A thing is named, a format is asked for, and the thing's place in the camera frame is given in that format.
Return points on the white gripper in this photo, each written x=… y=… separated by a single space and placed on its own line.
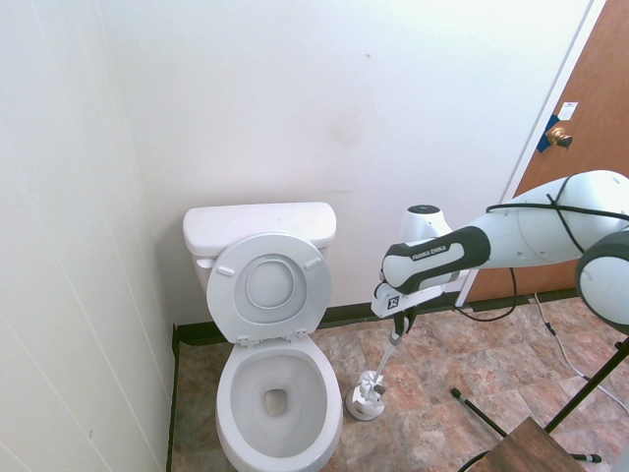
x=388 y=304

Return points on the white toilet brush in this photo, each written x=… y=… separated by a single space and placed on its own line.
x=385 y=361

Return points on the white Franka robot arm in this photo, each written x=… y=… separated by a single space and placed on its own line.
x=531 y=236

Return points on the white toilet brush holder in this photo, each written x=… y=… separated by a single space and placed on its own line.
x=366 y=415

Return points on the white toilet bowl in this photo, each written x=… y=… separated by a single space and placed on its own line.
x=324 y=393

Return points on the white toilet seat lid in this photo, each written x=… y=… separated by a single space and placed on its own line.
x=270 y=282

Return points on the white toilet tank lid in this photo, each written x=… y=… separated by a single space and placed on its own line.
x=255 y=218

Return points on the black baseboard strip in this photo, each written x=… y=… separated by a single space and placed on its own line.
x=344 y=314
x=172 y=393

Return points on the brown wooden board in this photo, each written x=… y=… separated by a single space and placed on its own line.
x=531 y=447

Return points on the white flush lever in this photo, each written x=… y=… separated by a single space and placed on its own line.
x=204 y=263

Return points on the blue tape strip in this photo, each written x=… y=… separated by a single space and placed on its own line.
x=543 y=145

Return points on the brass door knob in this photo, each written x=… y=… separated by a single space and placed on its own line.
x=556 y=135

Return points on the white paper label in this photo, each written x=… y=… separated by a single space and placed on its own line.
x=568 y=111

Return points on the brown wooden door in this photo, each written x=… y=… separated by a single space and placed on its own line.
x=599 y=74

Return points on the black camera tripod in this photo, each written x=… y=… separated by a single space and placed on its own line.
x=479 y=412
x=589 y=386

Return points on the white door frame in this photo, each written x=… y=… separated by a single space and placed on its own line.
x=566 y=74

